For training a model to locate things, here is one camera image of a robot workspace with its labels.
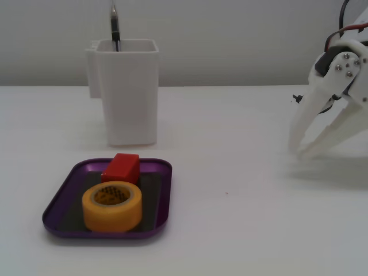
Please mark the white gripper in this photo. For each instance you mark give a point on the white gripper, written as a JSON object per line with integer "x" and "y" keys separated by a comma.
{"x": 347, "y": 65}

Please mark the red cube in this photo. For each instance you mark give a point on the red cube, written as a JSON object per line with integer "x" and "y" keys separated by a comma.
{"x": 122, "y": 168}

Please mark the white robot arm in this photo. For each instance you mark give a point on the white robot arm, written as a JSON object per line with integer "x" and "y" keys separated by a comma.
{"x": 359, "y": 31}

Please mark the white plastic pen holder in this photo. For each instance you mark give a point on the white plastic pen holder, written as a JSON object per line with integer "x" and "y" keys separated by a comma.
{"x": 130, "y": 100}

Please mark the black pen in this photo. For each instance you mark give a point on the black pen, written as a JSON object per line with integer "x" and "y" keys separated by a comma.
{"x": 114, "y": 26}

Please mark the yellow masking tape roll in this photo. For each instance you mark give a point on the yellow masking tape roll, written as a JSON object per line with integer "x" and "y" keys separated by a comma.
{"x": 115, "y": 215}

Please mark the purple metal tray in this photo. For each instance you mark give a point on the purple metal tray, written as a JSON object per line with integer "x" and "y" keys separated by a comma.
{"x": 57, "y": 211}

